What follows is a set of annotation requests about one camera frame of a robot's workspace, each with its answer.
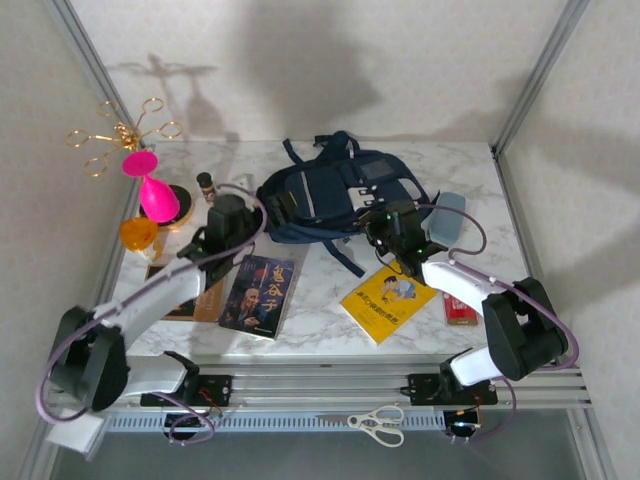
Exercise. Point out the yellow cartoon cover book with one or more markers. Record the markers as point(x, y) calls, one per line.
point(385, 312)

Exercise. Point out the aluminium frame post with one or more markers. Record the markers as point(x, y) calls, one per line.
point(540, 70)
point(90, 65)

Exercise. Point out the navy blue backpack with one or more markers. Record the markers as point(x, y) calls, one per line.
point(320, 195)

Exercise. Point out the orange plastic goblet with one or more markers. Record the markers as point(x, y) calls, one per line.
point(137, 235)

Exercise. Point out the dark blue portrait cover book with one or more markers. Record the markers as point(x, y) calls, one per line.
point(260, 300)

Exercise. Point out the aluminium table side rail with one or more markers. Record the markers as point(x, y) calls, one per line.
point(522, 240)
point(112, 285)

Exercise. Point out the small red box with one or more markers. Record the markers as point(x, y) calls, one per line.
point(457, 312)

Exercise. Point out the brown cover book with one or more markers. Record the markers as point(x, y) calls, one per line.
point(210, 305)

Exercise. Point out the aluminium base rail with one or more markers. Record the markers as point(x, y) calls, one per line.
point(325, 382)

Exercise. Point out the black gold-rimmed round base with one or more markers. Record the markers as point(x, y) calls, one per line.
point(184, 200)

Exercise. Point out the blue grey pencil case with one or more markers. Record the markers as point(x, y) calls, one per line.
point(447, 220)

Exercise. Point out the small dark bottle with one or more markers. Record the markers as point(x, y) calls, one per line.
point(207, 190)

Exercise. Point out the pink plastic goblet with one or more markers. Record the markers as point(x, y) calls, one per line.
point(157, 197)

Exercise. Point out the white plastic sheet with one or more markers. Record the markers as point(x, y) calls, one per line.
point(72, 435)

